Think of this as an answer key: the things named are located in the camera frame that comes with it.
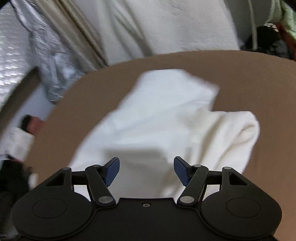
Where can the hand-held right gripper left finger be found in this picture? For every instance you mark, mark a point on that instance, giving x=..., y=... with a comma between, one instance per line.
x=112, y=171

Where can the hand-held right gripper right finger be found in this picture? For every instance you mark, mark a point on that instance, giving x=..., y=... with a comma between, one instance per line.
x=181, y=171

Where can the white garment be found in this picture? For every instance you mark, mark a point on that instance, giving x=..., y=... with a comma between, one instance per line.
x=161, y=129

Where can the dark clothes heap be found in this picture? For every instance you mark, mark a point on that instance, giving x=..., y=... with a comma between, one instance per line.
x=270, y=41

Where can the black cloth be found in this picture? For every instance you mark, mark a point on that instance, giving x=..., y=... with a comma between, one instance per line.
x=26, y=122

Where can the white patterned cloth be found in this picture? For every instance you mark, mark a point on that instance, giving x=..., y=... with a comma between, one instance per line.
x=16, y=146

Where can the crumpled silver plastic sheet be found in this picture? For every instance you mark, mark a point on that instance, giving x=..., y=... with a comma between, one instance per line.
x=50, y=60

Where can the beige curtain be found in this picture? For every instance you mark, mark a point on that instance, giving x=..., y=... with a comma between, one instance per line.
x=74, y=32

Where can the cream cloth cover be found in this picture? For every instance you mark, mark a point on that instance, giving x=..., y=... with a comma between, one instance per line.
x=161, y=27

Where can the silver quilted insulation sheet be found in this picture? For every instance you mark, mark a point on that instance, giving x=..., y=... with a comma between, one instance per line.
x=11, y=58

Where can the grey metal rod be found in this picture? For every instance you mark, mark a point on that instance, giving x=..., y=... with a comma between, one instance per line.
x=253, y=25

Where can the mint green fleece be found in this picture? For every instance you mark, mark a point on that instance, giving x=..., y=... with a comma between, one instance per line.
x=285, y=16

